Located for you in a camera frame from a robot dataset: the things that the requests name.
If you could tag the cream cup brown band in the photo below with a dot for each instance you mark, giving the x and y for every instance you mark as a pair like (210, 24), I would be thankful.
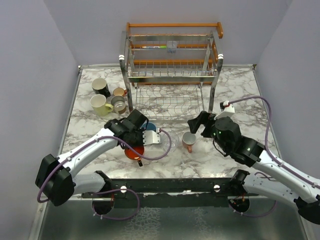
(119, 104)

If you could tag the light blue plastic cup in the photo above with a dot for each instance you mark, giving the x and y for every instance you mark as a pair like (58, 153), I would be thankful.
(149, 126)

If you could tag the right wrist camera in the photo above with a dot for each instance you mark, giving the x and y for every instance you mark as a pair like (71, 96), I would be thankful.
(226, 110)

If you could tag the black faceted mug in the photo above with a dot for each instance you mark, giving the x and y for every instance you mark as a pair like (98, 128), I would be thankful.
(100, 86)

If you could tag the orange wooden rack frame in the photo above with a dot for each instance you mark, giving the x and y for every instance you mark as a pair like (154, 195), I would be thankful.
(175, 25)

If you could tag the pink ceramic mug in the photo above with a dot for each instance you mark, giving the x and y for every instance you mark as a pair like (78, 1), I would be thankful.
(188, 140)

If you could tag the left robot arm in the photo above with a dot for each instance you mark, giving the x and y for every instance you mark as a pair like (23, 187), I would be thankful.
(55, 177)

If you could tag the aluminium table frame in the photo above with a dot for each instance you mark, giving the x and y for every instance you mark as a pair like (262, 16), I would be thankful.
(92, 184)

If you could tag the steel two-tier dish rack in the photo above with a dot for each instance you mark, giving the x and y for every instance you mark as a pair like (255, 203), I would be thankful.
(166, 102)

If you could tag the small clear container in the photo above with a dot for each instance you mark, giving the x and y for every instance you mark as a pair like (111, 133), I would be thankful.
(171, 46)

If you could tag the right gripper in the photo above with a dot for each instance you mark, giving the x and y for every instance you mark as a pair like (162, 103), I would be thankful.
(195, 123)

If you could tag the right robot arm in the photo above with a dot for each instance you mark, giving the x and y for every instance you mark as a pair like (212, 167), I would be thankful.
(291, 186)

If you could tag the light green mug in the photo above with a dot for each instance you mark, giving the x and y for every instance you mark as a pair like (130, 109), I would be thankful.
(99, 104)

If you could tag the small copper orange cup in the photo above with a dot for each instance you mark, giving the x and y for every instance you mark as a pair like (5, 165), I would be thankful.
(119, 92)

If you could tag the orange mug black handle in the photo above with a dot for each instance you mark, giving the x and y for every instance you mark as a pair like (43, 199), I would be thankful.
(134, 156)

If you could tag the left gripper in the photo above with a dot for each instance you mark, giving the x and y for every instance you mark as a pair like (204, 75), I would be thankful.
(141, 143)

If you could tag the clear plastic tumbler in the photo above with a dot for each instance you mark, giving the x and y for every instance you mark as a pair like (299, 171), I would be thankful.
(166, 142)

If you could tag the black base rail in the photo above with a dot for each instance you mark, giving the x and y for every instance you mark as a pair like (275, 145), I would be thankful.
(181, 192)

